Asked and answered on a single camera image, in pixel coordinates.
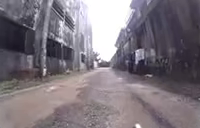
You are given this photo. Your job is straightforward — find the distant green trees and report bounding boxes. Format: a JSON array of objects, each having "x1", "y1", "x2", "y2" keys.
[{"x1": 92, "y1": 51, "x2": 112, "y2": 69}]

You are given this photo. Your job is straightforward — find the brown dirt road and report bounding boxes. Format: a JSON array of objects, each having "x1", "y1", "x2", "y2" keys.
[{"x1": 0, "y1": 67, "x2": 200, "y2": 128}]

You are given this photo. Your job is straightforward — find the bare tree trunk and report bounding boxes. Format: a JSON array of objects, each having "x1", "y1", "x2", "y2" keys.
[{"x1": 33, "y1": 0, "x2": 55, "y2": 80}]

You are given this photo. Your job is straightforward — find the dark weathered building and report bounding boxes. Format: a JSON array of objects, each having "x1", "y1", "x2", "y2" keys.
[{"x1": 109, "y1": 0, "x2": 200, "y2": 88}]

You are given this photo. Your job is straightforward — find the grey concrete building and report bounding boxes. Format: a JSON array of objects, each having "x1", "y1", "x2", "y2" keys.
[{"x1": 0, "y1": 0, "x2": 95, "y2": 84}]

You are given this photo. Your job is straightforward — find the grass strip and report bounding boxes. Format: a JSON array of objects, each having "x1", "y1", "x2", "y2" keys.
[{"x1": 0, "y1": 70, "x2": 89, "y2": 99}]

